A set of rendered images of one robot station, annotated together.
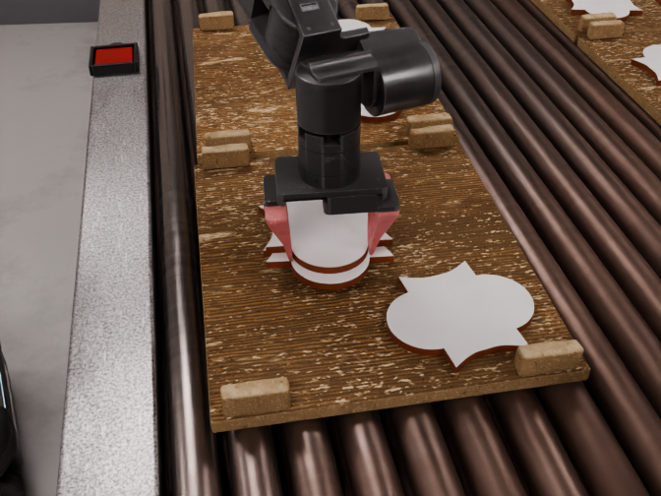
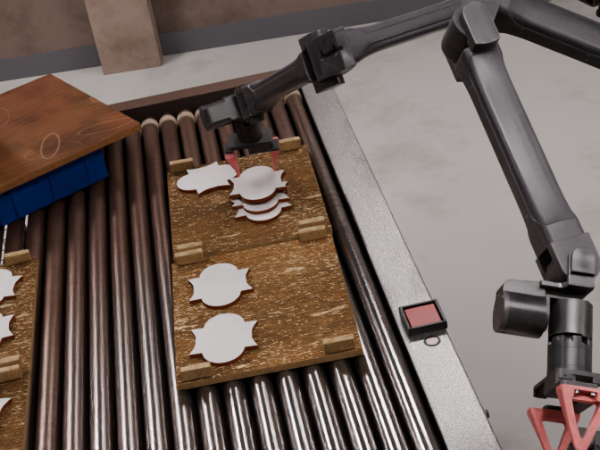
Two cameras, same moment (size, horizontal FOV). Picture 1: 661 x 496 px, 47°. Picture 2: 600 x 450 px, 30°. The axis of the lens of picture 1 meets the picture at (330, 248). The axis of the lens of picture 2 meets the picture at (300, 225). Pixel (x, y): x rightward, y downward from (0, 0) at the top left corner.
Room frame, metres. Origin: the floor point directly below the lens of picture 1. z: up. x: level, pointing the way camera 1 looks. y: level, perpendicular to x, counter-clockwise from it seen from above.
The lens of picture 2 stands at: (2.85, 0.37, 2.23)
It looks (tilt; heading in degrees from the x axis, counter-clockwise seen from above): 32 degrees down; 187
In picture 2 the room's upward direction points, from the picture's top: 10 degrees counter-clockwise
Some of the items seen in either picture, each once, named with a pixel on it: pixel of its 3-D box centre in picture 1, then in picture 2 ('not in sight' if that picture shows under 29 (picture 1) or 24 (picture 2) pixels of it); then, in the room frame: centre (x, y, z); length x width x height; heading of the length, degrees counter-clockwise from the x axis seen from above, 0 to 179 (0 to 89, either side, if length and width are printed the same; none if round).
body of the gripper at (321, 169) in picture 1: (329, 155); (248, 129); (0.59, 0.00, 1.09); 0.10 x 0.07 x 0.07; 96
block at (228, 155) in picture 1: (225, 155); (312, 225); (0.81, 0.13, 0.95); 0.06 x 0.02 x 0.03; 100
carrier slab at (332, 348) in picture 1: (360, 256); (244, 201); (0.64, -0.03, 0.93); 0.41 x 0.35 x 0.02; 10
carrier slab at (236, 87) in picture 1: (310, 80); (260, 305); (1.05, 0.03, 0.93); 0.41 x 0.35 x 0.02; 9
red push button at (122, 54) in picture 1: (114, 59); (422, 318); (1.14, 0.35, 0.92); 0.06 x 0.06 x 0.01; 11
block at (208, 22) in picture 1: (216, 21); (338, 344); (1.23, 0.19, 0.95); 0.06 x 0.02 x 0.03; 99
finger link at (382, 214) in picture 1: (357, 215); (242, 159); (0.60, -0.03, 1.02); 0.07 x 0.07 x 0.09; 6
